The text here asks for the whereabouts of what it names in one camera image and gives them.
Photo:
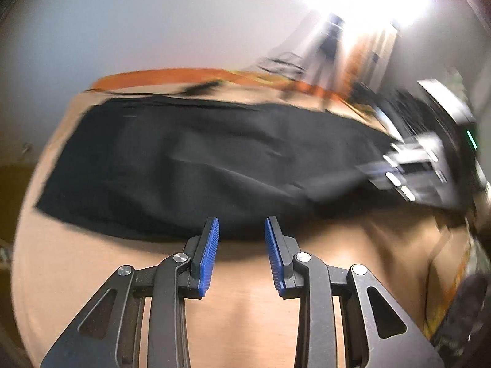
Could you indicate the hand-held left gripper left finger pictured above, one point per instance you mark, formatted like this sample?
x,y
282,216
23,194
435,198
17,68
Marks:
x,y
209,253

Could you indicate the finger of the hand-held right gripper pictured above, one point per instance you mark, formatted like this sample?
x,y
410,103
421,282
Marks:
x,y
414,184
418,147

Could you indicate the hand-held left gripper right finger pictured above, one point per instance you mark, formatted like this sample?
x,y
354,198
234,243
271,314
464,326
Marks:
x,y
274,255

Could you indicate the black pants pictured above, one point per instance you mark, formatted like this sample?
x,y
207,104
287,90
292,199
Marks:
x,y
172,161

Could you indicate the black tripod stand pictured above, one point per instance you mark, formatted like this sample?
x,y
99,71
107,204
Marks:
x,y
327,50

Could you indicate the dark cloth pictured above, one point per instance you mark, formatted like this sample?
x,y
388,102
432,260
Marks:
x,y
466,314

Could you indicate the folded grey tripod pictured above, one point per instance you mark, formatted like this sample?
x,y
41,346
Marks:
x,y
285,64

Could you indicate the orange fuzzy blanket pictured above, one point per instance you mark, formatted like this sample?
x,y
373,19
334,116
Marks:
x,y
172,76

